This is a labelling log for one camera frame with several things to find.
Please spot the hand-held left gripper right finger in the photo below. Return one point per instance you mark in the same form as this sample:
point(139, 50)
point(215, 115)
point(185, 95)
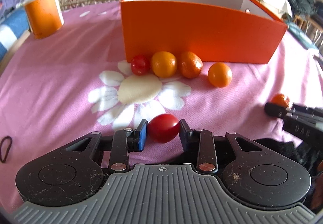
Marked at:
point(183, 135)

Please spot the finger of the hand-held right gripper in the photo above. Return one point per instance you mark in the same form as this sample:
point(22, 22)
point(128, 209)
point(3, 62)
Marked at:
point(276, 110)

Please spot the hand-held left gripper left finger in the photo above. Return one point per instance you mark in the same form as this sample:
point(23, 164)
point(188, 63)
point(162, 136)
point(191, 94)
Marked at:
point(142, 135)

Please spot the tangerine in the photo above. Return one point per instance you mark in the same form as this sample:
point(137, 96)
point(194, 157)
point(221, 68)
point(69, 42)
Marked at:
point(190, 65)
point(280, 99)
point(219, 75)
point(164, 64)

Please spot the red cherry tomato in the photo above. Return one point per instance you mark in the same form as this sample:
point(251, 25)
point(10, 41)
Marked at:
point(162, 128)

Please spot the black cloth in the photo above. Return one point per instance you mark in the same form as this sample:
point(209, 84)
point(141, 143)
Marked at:
point(282, 153)

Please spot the small red tomato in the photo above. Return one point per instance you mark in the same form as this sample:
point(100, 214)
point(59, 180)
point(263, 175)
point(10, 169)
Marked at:
point(140, 65)

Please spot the pink daisy print blanket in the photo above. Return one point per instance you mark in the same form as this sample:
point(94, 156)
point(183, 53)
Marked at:
point(63, 82)

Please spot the orange cardboard box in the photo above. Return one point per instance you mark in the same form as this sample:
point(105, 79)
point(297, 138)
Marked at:
point(196, 32)

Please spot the orange speckled canister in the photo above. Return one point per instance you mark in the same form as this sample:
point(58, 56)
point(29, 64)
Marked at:
point(44, 14)

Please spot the blue white striped blanket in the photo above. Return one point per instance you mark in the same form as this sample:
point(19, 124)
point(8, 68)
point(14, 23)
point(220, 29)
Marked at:
point(10, 27)

